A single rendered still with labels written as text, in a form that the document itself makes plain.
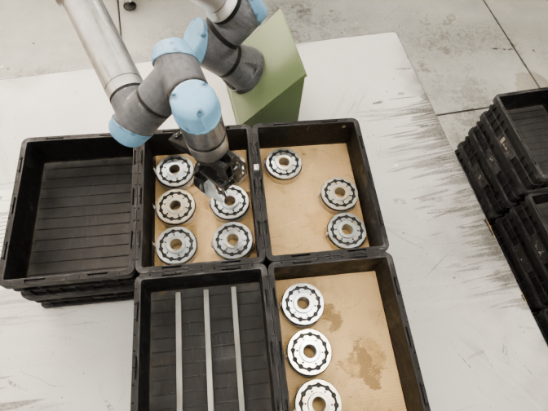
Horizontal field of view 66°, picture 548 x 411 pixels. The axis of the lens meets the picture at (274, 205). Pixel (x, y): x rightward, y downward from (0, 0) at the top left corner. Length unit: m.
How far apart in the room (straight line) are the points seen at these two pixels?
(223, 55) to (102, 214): 0.55
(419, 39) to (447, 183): 1.66
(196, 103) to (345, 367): 0.69
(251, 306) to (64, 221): 0.54
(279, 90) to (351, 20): 1.76
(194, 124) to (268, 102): 0.64
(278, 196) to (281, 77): 0.36
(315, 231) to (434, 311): 0.41
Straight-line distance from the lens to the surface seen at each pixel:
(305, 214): 1.16
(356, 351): 1.07
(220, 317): 1.06
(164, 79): 0.76
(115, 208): 1.21
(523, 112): 2.12
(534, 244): 1.92
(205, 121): 0.68
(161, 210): 1.14
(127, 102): 0.83
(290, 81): 1.27
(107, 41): 0.91
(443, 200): 1.45
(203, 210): 1.16
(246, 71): 1.34
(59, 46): 2.95
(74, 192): 1.27
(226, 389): 1.04
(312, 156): 1.25
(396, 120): 1.57
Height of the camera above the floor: 1.87
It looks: 63 degrees down
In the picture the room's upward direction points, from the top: 6 degrees clockwise
